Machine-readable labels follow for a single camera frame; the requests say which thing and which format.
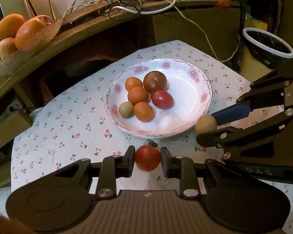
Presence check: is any pale round kiwi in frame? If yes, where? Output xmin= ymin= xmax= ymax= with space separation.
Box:
xmin=195 ymin=115 xmax=217 ymax=135

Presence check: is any round red stemmed tomato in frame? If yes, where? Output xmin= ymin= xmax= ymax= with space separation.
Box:
xmin=135 ymin=141 xmax=161 ymax=172

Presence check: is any brown kiwi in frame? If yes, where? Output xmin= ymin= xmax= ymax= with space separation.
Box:
xmin=118 ymin=101 xmax=134 ymax=118

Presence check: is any large orange tangerine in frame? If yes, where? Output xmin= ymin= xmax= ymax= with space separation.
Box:
xmin=133 ymin=101 xmax=154 ymax=122

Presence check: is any oval red tomato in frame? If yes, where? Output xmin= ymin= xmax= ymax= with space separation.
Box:
xmin=151 ymin=90 xmax=174 ymax=109

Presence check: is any small orange tangerine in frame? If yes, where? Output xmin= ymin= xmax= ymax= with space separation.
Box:
xmin=127 ymin=86 xmax=149 ymax=105

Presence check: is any oval orange tangerine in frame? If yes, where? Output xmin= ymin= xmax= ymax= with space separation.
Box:
xmin=125 ymin=77 xmax=143 ymax=91

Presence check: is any large dark red tomato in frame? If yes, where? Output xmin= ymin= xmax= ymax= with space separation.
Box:
xmin=143 ymin=71 xmax=167 ymax=93

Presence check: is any white floral plate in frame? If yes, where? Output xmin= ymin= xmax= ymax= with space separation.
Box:
xmin=105 ymin=58 xmax=212 ymax=138

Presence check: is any small red fruit on shelf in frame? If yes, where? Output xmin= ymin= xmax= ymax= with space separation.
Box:
xmin=215 ymin=0 xmax=230 ymax=9

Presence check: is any wooden tv cabinet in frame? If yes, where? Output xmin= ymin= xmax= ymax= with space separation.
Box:
xmin=0 ymin=0 xmax=242 ymax=191

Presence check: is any leaf shaped glass tray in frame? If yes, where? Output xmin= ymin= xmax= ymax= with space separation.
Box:
xmin=0 ymin=19 xmax=63 ymax=76

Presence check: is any black flat device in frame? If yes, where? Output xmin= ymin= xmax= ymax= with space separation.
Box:
xmin=62 ymin=2 xmax=110 ymax=27

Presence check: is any front orange on tray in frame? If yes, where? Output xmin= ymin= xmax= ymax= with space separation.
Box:
xmin=15 ymin=18 xmax=46 ymax=50

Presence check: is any orange on tray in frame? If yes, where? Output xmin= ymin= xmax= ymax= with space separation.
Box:
xmin=15 ymin=18 xmax=46 ymax=50
xmin=0 ymin=14 xmax=26 ymax=40

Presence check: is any red apple on tray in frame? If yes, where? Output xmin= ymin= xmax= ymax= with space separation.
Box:
xmin=35 ymin=15 xmax=54 ymax=26

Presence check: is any yellow apple on tray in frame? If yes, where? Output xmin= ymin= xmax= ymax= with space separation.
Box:
xmin=0 ymin=37 xmax=18 ymax=61

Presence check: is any top orange on tray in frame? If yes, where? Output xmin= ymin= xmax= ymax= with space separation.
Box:
xmin=0 ymin=14 xmax=26 ymax=40

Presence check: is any white cable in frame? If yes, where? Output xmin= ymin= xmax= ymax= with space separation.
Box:
xmin=105 ymin=0 xmax=177 ymax=14

